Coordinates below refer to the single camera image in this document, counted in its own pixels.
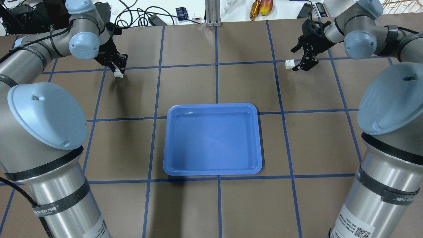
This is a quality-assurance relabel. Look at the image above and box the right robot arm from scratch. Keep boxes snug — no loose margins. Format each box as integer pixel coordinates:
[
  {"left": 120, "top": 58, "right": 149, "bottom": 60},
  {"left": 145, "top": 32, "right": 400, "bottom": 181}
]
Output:
[{"left": 291, "top": 0, "right": 423, "bottom": 238}]

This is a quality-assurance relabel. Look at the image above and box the black power adapter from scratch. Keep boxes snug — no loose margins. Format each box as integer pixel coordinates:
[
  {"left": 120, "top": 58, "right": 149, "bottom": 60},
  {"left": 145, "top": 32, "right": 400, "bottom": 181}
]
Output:
[{"left": 297, "top": 3, "right": 313, "bottom": 19}]

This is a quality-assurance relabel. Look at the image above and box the red yellow mango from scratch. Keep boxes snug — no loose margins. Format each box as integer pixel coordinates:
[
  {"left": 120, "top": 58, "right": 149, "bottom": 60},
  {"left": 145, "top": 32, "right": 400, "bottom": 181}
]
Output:
[{"left": 259, "top": 0, "right": 274, "bottom": 16}]

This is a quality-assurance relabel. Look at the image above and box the blue plastic tray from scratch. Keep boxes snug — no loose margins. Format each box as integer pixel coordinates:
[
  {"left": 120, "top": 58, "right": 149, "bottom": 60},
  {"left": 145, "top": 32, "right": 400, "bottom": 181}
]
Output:
[{"left": 163, "top": 103, "right": 263, "bottom": 176}]

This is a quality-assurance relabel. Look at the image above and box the white block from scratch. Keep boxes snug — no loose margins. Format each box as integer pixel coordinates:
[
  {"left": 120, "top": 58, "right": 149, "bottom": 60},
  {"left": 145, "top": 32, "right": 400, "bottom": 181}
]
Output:
[
  {"left": 113, "top": 69, "right": 124, "bottom": 78},
  {"left": 285, "top": 59, "right": 296, "bottom": 69}
]

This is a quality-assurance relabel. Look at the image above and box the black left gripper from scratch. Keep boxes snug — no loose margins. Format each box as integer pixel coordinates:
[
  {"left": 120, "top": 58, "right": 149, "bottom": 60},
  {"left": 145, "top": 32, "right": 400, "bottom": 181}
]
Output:
[{"left": 96, "top": 45, "right": 128, "bottom": 74}]

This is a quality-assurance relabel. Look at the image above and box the gold screwdriver handle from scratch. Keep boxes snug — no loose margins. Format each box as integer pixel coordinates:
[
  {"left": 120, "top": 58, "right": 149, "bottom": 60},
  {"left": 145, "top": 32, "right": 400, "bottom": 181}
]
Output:
[{"left": 249, "top": 0, "right": 260, "bottom": 21}]

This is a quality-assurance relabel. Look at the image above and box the aluminium frame post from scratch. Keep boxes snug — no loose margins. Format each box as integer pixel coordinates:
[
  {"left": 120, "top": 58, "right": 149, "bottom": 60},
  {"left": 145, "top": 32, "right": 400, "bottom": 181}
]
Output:
[{"left": 204, "top": 0, "right": 222, "bottom": 27}]

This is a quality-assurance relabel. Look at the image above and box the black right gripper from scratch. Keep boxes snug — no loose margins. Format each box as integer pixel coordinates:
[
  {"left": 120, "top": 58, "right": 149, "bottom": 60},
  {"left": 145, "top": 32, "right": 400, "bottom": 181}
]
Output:
[{"left": 290, "top": 19, "right": 331, "bottom": 72}]

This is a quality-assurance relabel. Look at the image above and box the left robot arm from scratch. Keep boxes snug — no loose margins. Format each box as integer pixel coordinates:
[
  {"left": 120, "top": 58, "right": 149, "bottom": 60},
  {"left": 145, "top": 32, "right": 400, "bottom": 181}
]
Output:
[{"left": 0, "top": 0, "right": 128, "bottom": 238}]

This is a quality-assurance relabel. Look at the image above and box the black power brick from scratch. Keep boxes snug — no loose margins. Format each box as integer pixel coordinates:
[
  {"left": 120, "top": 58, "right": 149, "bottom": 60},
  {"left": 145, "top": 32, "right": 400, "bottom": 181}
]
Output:
[{"left": 148, "top": 15, "right": 167, "bottom": 26}]

